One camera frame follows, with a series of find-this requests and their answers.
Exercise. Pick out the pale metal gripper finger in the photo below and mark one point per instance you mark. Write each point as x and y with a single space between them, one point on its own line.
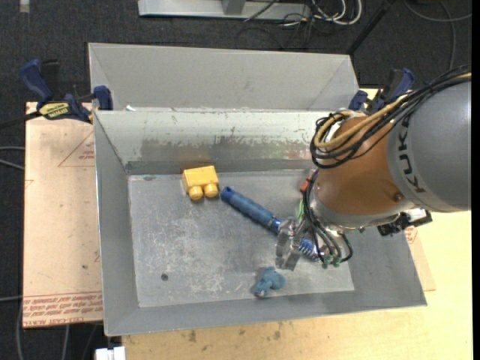
282 246
294 255

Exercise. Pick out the blue toy animal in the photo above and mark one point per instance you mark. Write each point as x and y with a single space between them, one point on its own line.
269 281

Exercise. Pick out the blue brush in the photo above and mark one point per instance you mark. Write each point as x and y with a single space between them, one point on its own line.
247 206

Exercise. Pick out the grey metal bin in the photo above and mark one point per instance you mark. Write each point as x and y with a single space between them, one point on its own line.
210 238

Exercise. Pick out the yellow toy building block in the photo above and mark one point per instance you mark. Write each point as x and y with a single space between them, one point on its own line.
200 180

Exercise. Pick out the brown cardboard board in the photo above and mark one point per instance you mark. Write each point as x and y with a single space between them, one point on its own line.
60 216

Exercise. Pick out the black cylinder on white bracket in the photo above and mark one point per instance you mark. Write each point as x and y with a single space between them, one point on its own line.
392 228

